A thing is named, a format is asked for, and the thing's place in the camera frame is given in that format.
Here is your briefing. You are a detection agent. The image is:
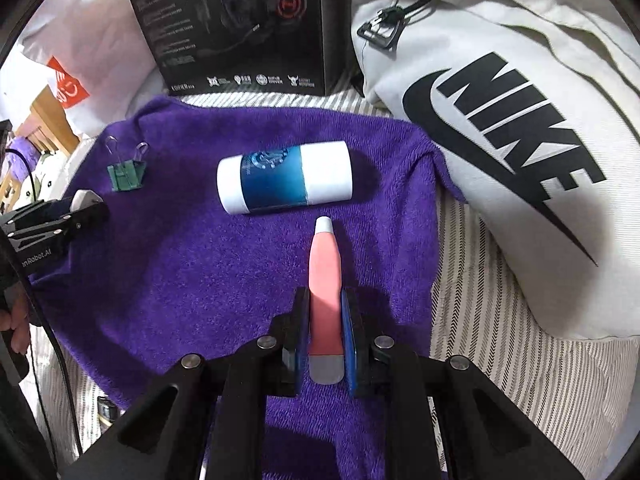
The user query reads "pink tube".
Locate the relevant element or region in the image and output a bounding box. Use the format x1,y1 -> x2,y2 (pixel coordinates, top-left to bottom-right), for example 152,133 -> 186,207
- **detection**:
308,217 -> 344,386

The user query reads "white usb charger plug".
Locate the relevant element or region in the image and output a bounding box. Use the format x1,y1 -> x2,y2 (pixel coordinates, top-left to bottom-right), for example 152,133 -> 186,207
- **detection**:
70,190 -> 103,212

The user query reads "teal binder clip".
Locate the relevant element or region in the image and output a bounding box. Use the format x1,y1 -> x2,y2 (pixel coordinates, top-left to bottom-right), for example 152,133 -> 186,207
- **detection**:
105,136 -> 150,192

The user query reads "white blue cylindrical bottle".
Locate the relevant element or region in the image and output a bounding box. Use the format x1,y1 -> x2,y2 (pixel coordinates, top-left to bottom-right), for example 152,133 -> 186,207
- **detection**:
217,141 -> 354,214

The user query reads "person's left hand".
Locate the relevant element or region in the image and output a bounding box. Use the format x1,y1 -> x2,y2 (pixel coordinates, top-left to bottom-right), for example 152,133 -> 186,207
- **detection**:
0,292 -> 30,356

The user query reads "wooden furniture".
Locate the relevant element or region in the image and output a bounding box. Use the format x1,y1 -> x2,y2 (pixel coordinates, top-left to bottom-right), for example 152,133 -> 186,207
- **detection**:
1,87 -> 79,212

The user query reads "purple towel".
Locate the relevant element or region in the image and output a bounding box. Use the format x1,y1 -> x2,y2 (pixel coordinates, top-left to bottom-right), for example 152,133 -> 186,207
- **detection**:
29,95 -> 467,480

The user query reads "white Miniso shopping bag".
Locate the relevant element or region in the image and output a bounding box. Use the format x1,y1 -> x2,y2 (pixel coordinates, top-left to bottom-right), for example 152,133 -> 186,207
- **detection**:
1,0 -> 166,138

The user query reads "striped bed cover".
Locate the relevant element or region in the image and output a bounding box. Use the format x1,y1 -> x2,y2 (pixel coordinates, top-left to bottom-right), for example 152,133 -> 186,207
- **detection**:
32,82 -> 639,479

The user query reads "black Edifier headset box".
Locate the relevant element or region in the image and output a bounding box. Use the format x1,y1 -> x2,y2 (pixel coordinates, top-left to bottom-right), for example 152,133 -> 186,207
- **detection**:
130,0 -> 349,96

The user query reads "grey Nike bag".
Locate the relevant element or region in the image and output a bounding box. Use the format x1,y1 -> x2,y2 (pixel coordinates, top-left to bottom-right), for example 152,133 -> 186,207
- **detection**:
352,0 -> 639,339

